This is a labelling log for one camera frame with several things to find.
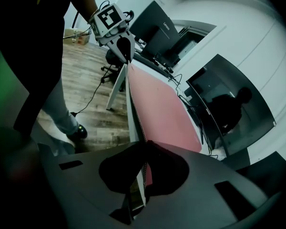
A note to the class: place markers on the pink desk mat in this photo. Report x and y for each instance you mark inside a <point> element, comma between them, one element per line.
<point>162,108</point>

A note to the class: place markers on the black curved monitor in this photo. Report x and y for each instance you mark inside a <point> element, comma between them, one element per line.
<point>231,99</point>

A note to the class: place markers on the person's left forearm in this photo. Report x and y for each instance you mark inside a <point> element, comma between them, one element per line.
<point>89,6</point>

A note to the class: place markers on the black rectangular mat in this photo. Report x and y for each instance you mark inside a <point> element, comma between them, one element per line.
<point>271,170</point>

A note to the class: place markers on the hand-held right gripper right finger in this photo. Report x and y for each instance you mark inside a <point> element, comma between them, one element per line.
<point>200,194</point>

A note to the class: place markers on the small cardboard box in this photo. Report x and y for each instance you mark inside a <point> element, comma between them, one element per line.
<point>79,40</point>

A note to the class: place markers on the black keyboard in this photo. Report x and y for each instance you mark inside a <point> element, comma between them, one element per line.
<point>157,65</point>

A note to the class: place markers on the white table leg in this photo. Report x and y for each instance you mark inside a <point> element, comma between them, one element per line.
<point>115,89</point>

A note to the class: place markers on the black office chair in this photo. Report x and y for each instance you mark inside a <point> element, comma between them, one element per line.
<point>112,58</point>

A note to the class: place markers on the person's black printed shirt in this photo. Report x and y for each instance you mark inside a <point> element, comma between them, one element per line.
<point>33,44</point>

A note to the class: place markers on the person's grey trousers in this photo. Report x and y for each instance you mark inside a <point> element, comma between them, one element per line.
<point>62,113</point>

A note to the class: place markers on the black flat monitor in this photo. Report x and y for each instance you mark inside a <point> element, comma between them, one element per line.
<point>152,25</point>

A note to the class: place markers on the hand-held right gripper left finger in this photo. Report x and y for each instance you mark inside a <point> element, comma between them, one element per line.
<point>85,187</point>

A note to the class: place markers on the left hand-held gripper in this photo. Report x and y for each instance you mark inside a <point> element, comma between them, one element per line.
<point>107,18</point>

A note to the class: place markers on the person's black shoe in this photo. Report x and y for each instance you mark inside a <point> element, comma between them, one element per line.
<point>81,131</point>

